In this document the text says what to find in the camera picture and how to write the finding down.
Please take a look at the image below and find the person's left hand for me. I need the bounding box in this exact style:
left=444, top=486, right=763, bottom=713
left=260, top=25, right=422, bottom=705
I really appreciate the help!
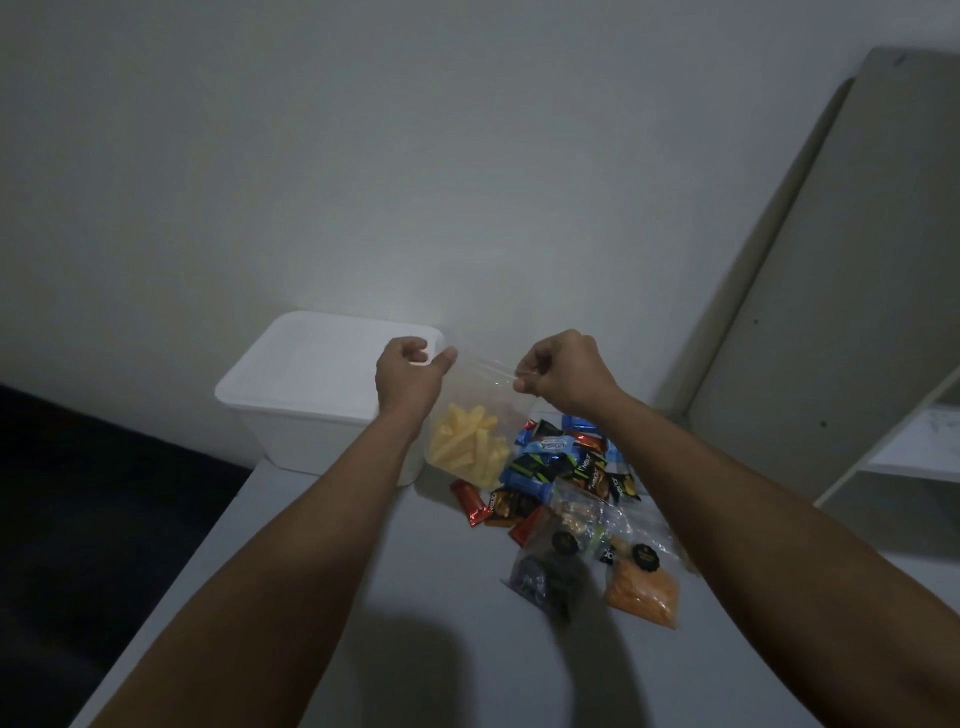
left=375, top=336, right=459, bottom=423

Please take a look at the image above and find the person's right hand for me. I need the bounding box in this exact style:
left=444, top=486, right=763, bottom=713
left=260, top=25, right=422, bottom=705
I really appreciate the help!
left=513, top=329, right=625, bottom=423

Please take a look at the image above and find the clear bag of yellow sticks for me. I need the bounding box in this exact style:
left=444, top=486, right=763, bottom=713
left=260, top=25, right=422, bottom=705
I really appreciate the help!
left=423, top=348, right=538, bottom=493

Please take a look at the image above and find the person's left forearm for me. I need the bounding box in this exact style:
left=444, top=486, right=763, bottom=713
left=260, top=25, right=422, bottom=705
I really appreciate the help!
left=88, top=405, right=438, bottom=728

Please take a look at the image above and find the person's right forearm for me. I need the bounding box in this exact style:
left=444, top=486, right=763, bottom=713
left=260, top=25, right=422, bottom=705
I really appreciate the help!
left=558, top=386, right=960, bottom=728

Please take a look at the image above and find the pile of colourful snack packets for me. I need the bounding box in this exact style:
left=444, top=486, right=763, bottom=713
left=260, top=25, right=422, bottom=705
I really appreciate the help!
left=449, top=412, right=643, bottom=550

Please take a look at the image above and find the white plastic container lid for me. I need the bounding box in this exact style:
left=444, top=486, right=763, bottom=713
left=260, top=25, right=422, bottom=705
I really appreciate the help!
left=214, top=310, right=446, bottom=426

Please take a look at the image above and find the clear bag of mixed nuts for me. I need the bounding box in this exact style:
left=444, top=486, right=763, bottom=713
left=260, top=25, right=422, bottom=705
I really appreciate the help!
left=551, top=480, right=627, bottom=543

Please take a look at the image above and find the white plastic container tub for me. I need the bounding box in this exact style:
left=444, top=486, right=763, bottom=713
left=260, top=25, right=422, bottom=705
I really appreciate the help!
left=238, top=401, right=430, bottom=488

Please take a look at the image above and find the clear bag of dark snacks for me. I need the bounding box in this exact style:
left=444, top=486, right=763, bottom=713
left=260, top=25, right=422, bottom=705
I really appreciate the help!
left=501, top=529, right=594, bottom=625

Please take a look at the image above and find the clear bag of orange snacks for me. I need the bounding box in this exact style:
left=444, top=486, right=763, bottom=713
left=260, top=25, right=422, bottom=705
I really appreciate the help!
left=603, top=544, right=684, bottom=631

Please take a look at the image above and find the beige wooden board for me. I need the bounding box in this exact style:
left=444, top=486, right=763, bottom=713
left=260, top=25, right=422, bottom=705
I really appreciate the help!
left=685, top=46, right=960, bottom=505

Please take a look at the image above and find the white shelf unit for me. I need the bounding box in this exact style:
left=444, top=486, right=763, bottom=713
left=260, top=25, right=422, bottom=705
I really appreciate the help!
left=813, top=366, right=960, bottom=513

